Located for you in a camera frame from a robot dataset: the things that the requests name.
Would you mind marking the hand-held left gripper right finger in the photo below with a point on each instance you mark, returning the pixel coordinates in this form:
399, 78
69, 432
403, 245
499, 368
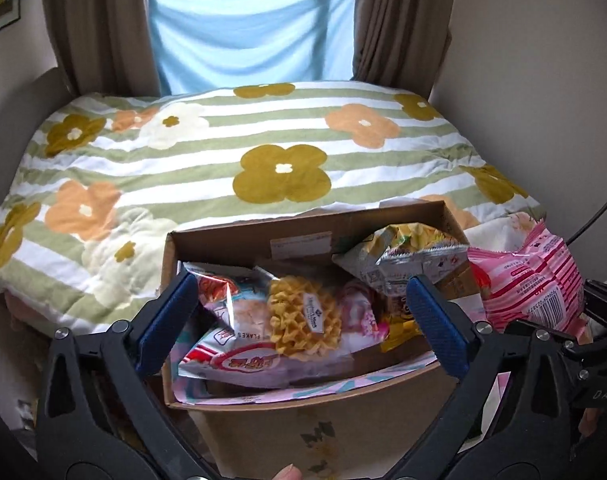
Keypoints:
438, 330

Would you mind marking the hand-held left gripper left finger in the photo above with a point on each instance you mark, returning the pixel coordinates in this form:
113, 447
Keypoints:
166, 330

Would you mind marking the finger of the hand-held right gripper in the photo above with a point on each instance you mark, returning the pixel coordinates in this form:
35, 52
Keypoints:
606, 305
576, 349

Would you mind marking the brown yellow snack packet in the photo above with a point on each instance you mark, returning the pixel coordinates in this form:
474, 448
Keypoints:
401, 331

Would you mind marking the pale pink snack packet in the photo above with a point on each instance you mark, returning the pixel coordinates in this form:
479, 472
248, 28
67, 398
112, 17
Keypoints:
363, 317

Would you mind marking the pale yellow silver snack packet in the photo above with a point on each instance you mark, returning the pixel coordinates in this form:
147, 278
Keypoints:
408, 260

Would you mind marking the blue white cereal snack packet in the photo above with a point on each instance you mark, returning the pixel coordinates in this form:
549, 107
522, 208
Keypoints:
243, 310

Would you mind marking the pink white striped snack packet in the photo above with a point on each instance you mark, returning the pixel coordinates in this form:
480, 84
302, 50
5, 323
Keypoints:
523, 280

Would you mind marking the yellow waffle snack packet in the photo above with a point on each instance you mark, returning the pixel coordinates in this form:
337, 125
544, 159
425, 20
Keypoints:
303, 320

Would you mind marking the cardboard box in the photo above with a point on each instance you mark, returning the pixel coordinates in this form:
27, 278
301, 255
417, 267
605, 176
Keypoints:
308, 397

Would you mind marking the person's right hand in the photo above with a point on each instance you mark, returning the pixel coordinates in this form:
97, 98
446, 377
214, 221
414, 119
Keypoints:
591, 422

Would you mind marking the person's left hand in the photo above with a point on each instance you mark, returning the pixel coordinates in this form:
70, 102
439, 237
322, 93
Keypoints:
289, 474

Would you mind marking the pastel bed sheet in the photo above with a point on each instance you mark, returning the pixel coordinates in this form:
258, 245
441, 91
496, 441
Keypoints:
28, 315

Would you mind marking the white floral blanket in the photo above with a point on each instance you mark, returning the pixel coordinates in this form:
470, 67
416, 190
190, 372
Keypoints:
283, 435

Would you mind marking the green striped floral duvet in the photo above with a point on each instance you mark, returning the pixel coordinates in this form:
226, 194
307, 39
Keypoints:
283, 130

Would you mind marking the grey bed headboard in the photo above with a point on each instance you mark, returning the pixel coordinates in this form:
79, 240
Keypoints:
13, 125

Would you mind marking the brown curtain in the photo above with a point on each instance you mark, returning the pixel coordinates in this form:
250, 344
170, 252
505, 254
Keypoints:
403, 35
98, 25

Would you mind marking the light blue cloth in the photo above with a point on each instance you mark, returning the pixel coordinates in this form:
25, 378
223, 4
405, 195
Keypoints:
253, 35

